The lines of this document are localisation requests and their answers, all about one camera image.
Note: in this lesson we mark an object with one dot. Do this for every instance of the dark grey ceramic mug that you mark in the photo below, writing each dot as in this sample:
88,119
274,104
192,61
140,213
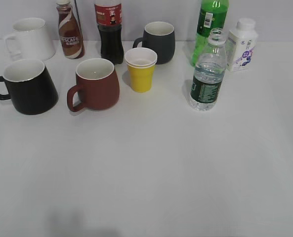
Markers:
159,36

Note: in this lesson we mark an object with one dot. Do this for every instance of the Nescafe coffee bottle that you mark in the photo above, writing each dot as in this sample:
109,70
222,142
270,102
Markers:
69,32

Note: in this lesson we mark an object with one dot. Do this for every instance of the cola bottle red label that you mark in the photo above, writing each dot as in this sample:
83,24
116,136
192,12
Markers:
109,23

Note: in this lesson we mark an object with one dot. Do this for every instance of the red-brown ceramic mug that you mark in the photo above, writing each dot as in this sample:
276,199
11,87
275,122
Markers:
97,86

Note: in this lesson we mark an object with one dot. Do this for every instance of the yellow paper cup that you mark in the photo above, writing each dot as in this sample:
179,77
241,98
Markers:
141,63

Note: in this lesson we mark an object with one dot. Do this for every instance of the white milk carton bottle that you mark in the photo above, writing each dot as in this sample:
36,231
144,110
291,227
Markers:
240,44

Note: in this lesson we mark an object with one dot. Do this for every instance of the black ceramic mug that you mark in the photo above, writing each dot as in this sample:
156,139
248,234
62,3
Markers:
28,84

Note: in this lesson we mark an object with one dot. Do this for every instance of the green soda bottle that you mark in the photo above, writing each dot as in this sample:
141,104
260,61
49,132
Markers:
212,15

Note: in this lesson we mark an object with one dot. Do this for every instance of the clear water bottle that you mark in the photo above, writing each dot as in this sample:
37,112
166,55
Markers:
209,72

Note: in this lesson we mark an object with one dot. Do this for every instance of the white ceramic mug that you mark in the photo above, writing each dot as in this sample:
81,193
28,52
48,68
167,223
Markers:
33,38

